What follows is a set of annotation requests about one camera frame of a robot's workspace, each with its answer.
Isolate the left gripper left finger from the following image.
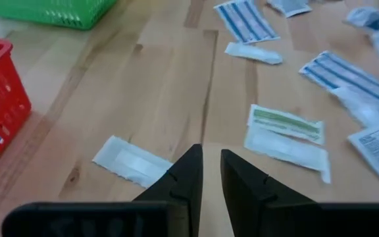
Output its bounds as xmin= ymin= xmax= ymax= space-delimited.
xmin=133 ymin=144 xmax=204 ymax=237

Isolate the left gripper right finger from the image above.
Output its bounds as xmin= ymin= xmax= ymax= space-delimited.
xmin=220 ymin=149 xmax=318 ymax=237

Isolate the white packet with green print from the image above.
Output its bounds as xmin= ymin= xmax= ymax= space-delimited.
xmin=247 ymin=104 xmax=325 ymax=145

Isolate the white packet with grey print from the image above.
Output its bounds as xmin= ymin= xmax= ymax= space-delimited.
xmin=343 ymin=6 xmax=379 ymax=33

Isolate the green plastic basket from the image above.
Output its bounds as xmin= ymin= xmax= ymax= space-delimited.
xmin=0 ymin=0 xmax=118 ymax=31

